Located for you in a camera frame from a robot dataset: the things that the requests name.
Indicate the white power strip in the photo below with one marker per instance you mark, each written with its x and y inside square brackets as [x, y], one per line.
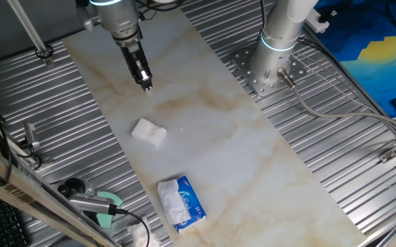
[316, 20]

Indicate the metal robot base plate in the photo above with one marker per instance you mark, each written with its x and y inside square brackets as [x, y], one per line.
[263, 87]

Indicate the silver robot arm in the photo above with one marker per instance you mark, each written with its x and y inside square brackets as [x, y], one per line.
[273, 58]

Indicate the aluminium pole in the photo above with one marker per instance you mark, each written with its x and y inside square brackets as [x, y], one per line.
[27, 25]

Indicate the metal corner bracket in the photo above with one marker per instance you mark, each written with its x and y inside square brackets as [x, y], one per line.
[388, 156]

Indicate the black plug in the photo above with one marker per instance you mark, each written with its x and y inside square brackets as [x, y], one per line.
[326, 16]

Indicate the crumpled white tissue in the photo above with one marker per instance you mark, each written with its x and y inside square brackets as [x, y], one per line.
[141, 236]

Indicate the black round mount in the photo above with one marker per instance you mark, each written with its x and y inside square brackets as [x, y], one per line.
[72, 187]

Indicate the green disc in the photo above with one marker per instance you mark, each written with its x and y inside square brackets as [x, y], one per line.
[106, 219]

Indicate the silver ribbed camera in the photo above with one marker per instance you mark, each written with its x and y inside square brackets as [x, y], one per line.
[88, 203]

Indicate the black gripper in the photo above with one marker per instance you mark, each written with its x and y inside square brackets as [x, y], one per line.
[132, 56]

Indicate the blue tissue pack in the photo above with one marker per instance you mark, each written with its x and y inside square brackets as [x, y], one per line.
[190, 202]

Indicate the blue and yellow mat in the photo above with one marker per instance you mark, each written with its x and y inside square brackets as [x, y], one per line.
[372, 51]

